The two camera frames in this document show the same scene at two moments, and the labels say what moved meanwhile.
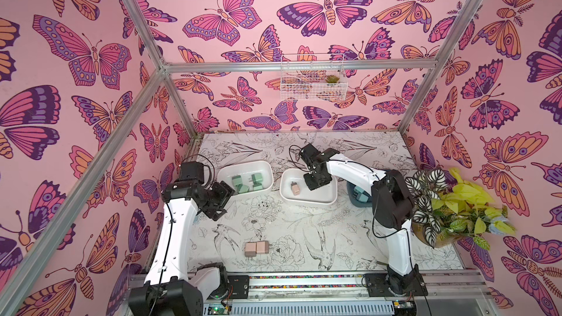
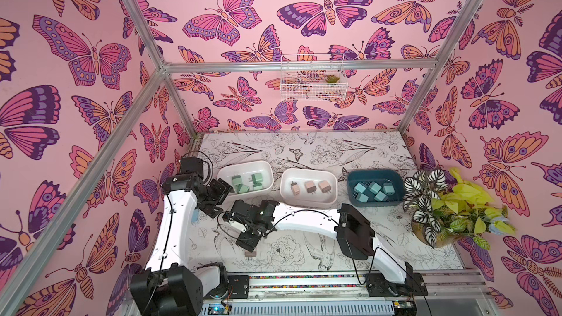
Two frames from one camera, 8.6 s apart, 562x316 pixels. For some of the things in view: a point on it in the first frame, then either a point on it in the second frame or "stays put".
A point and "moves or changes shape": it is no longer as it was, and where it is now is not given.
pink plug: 296,188 stays put
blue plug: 359,194 moves or changes shape
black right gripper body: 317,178 -> 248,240
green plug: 242,189 stays put
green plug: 237,180 stays put
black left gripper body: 216,198 stays put
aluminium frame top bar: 222,67 stays put
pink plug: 263,246 -> 325,186
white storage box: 295,190 stays put
